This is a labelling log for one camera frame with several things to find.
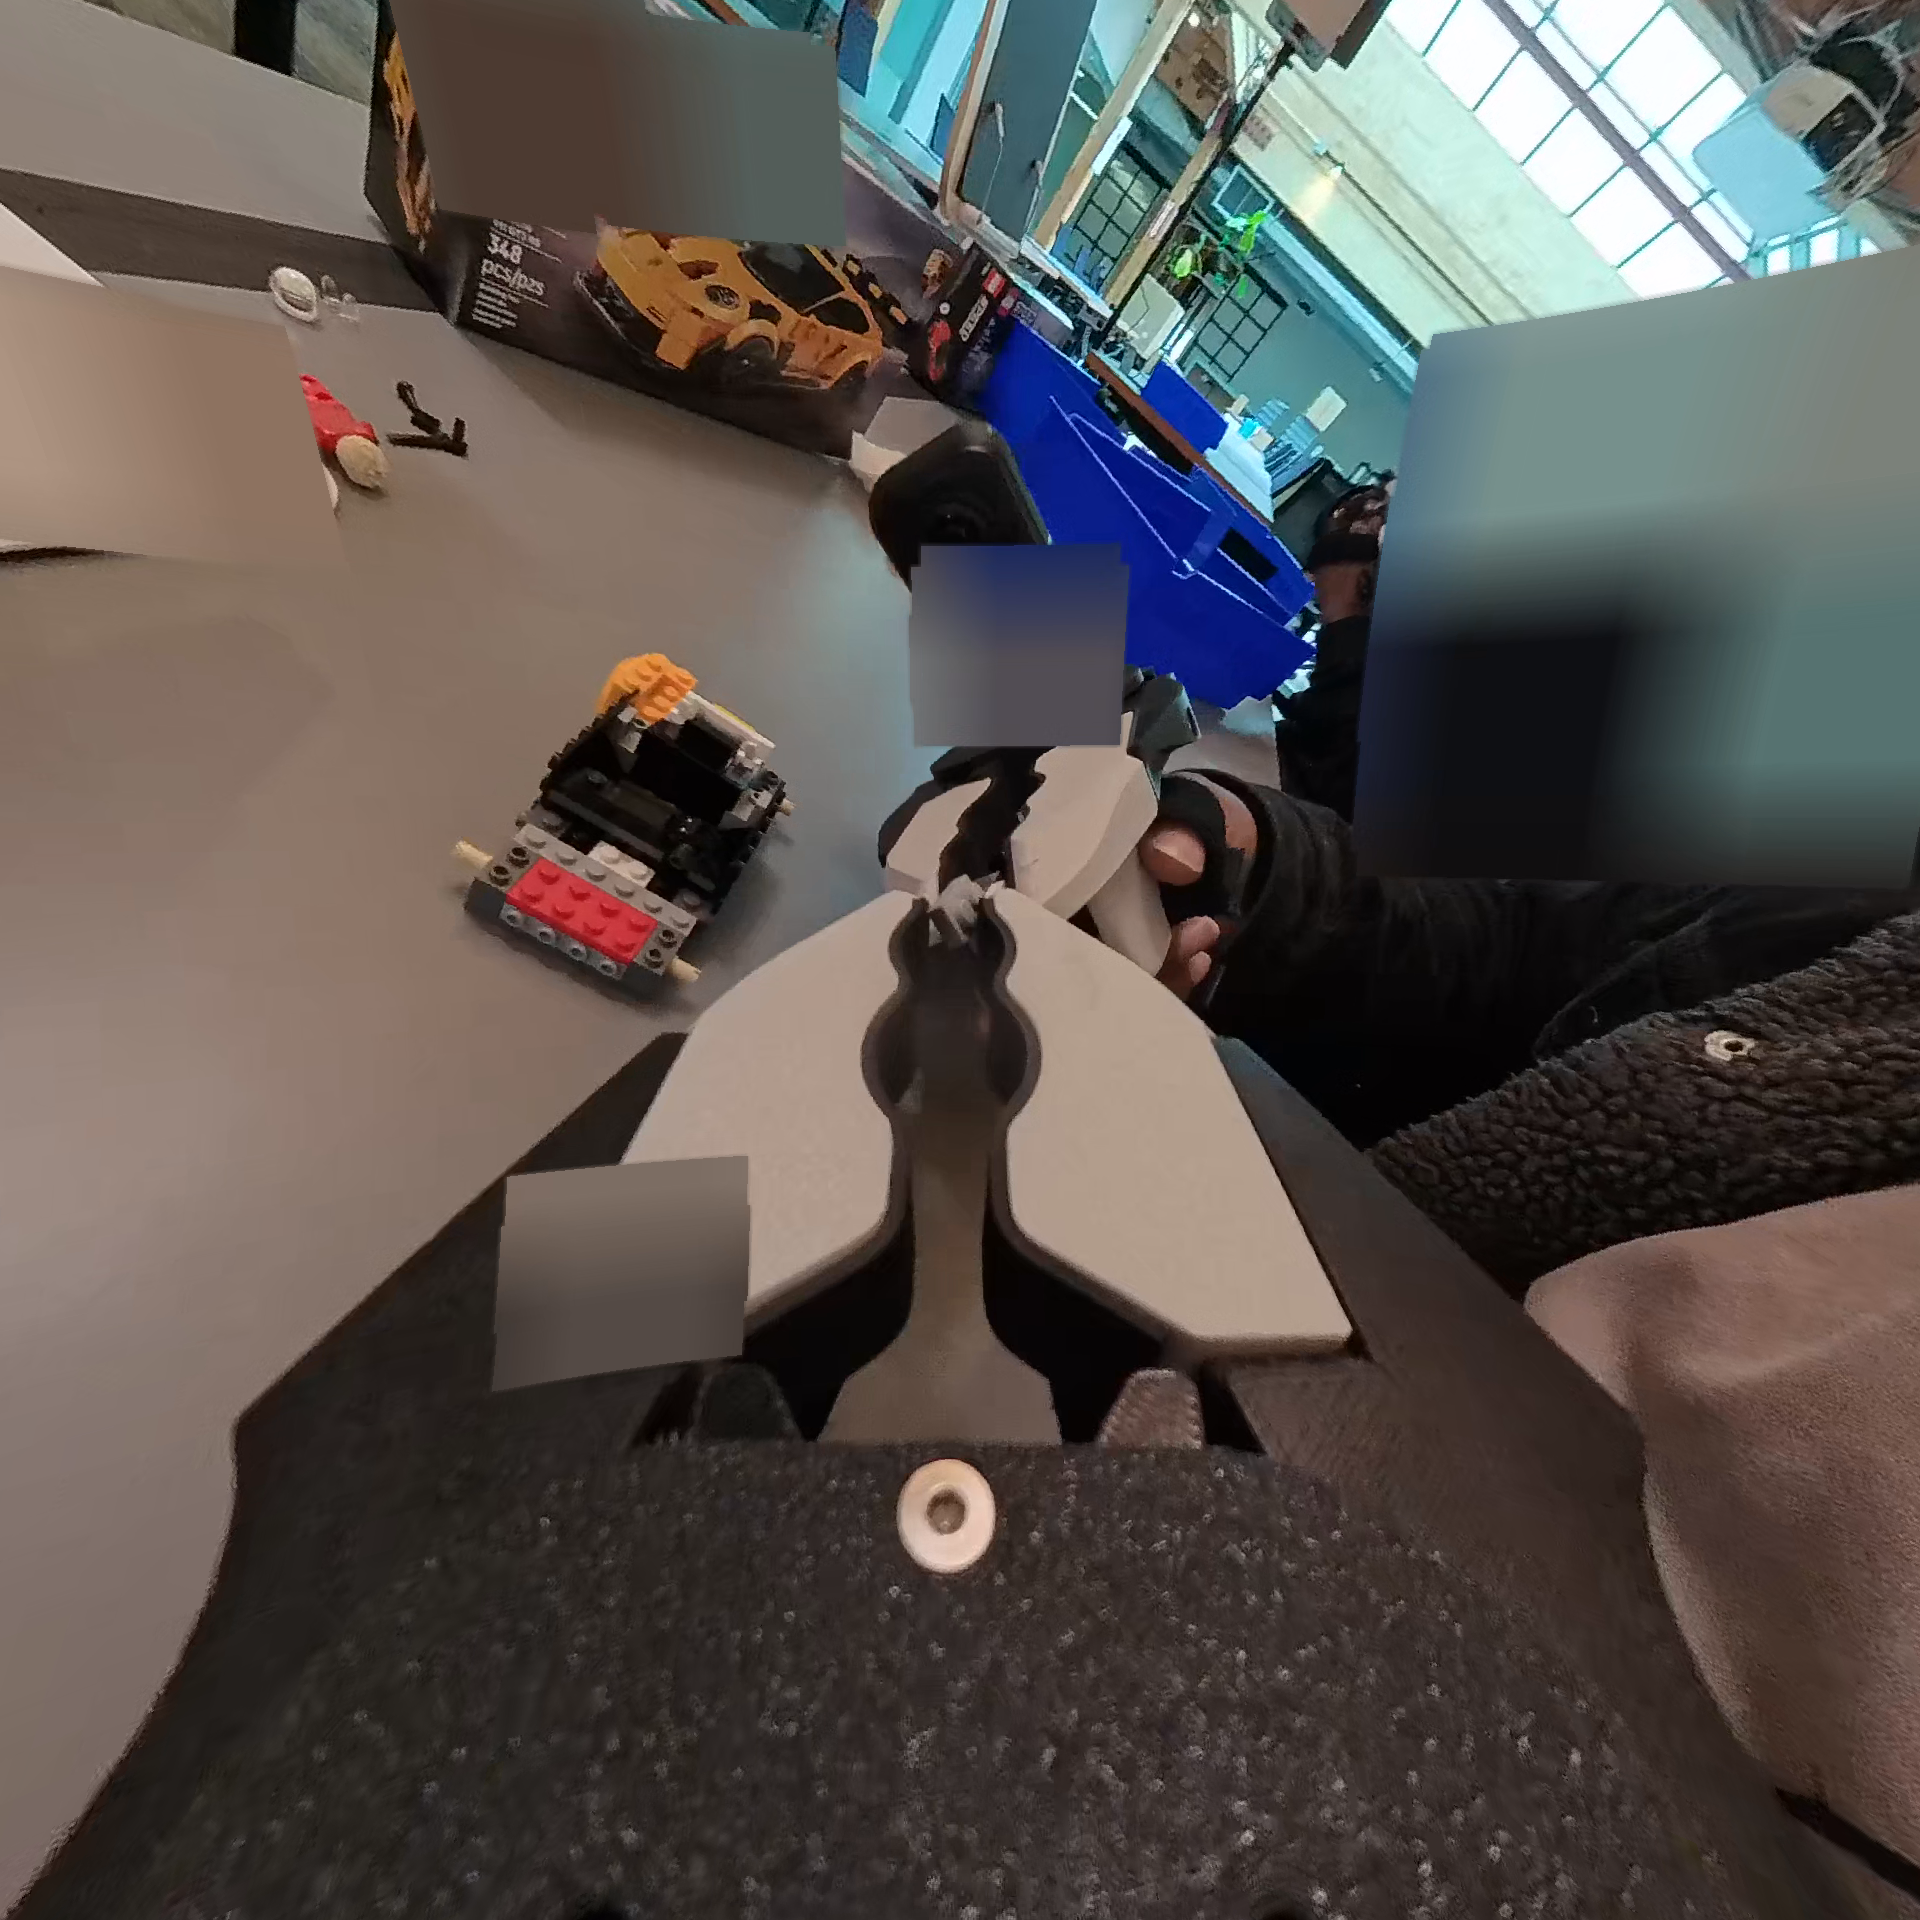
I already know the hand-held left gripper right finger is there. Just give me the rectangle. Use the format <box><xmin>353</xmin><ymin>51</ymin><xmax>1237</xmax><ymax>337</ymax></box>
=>
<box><xmin>985</xmin><ymin>894</ymin><xmax>1355</xmax><ymax>1440</ymax></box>

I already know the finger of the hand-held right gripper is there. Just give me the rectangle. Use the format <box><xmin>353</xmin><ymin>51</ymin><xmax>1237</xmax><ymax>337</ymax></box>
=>
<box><xmin>879</xmin><ymin>774</ymin><xmax>995</xmax><ymax>894</ymax></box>
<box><xmin>1002</xmin><ymin>745</ymin><xmax>1157</xmax><ymax>923</ymax></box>

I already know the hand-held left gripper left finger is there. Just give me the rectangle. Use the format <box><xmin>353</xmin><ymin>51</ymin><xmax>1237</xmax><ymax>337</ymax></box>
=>
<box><xmin>626</xmin><ymin>894</ymin><xmax>920</xmax><ymax>1432</ymax></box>

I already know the toy brick car model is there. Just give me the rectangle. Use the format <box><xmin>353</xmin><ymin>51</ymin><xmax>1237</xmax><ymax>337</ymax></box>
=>
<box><xmin>453</xmin><ymin>652</ymin><xmax>792</xmax><ymax>993</ymax></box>

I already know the grey desk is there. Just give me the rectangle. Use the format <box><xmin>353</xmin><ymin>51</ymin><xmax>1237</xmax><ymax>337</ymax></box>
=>
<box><xmin>0</xmin><ymin>0</ymin><xmax>1309</xmax><ymax>1920</ymax></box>

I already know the person's right hand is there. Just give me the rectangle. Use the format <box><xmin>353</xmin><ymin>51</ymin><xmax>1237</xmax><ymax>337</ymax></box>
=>
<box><xmin>1138</xmin><ymin>779</ymin><xmax>1279</xmax><ymax>1009</ymax></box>

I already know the torn white paper bag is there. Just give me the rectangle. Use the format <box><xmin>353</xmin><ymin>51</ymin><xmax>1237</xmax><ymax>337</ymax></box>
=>
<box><xmin>843</xmin><ymin>395</ymin><xmax>944</xmax><ymax>486</ymax></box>

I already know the blue plastic bin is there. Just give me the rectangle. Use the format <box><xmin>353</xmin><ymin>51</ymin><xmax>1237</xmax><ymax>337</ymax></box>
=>
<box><xmin>976</xmin><ymin>316</ymin><xmax>1309</xmax><ymax>710</ymax></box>

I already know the small black red toy box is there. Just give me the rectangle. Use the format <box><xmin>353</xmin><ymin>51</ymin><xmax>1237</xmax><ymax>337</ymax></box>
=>
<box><xmin>905</xmin><ymin>246</ymin><xmax>1040</xmax><ymax>407</ymax></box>

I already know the green plant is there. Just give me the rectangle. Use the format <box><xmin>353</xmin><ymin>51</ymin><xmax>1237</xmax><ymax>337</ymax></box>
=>
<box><xmin>1163</xmin><ymin>204</ymin><xmax>1279</xmax><ymax>303</ymax></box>

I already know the grey partition panel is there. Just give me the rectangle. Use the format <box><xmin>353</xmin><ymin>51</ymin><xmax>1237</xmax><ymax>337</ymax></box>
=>
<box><xmin>954</xmin><ymin>0</ymin><xmax>1105</xmax><ymax>243</ymax></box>

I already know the person's dark fleece jacket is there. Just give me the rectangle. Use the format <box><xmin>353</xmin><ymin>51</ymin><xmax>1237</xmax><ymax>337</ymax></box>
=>
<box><xmin>1368</xmin><ymin>904</ymin><xmax>1920</xmax><ymax>1303</ymax></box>

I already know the studio light panel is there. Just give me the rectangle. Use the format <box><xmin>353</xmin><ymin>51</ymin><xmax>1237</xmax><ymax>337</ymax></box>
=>
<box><xmin>1264</xmin><ymin>0</ymin><xmax>1399</xmax><ymax>71</ymax></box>

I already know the red toy figure piece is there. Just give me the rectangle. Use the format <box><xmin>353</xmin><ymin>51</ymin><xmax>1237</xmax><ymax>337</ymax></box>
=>
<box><xmin>297</xmin><ymin>374</ymin><xmax>393</xmax><ymax>493</ymax></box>

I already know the white ceiling device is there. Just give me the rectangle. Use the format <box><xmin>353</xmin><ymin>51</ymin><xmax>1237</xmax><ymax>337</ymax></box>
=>
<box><xmin>1695</xmin><ymin>33</ymin><xmax>1920</xmax><ymax>204</ymax></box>

